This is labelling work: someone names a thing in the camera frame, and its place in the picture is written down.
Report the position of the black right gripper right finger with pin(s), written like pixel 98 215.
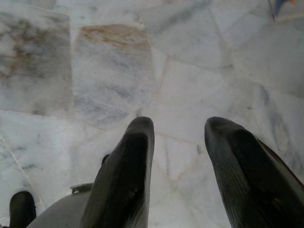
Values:
pixel 251 185

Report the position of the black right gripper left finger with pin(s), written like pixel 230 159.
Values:
pixel 123 180

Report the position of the black robot foot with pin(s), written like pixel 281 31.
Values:
pixel 21 209

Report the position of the blue and orange object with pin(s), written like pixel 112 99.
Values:
pixel 280 6

